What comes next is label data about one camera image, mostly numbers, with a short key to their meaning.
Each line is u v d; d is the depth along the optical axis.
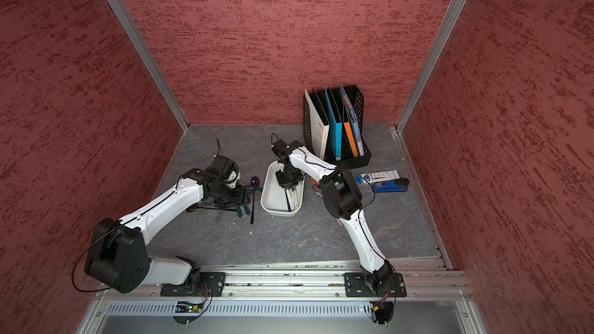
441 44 0.88
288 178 0.85
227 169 0.70
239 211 0.90
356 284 0.74
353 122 0.83
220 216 0.90
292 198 0.94
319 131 0.87
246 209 0.92
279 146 0.83
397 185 0.97
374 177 1.00
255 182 0.97
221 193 0.70
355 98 1.01
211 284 0.79
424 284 0.76
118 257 0.41
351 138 0.90
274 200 0.94
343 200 0.60
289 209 0.92
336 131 0.83
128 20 0.81
